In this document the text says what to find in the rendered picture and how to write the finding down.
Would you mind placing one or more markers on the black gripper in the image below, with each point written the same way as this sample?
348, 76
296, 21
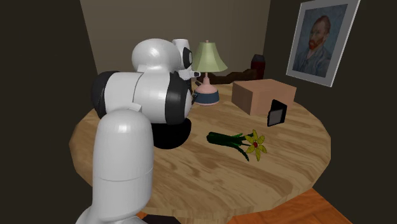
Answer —
198, 83

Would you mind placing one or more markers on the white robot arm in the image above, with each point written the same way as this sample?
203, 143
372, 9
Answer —
124, 161

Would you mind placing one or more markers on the green shade table lamp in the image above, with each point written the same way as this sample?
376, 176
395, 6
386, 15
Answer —
208, 59

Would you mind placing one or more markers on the dark red vase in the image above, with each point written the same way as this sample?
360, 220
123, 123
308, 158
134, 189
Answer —
258, 65

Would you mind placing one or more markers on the brown cardboard box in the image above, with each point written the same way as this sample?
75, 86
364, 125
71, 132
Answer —
263, 93

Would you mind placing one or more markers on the yellow flower with green stem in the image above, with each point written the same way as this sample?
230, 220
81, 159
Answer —
256, 144

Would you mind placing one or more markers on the black tablet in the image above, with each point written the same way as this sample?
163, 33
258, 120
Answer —
276, 116

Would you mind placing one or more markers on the round wooden table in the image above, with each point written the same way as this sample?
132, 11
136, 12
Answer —
204, 186

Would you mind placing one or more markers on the framed portrait wall picture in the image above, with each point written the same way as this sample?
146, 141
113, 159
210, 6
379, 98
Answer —
319, 40

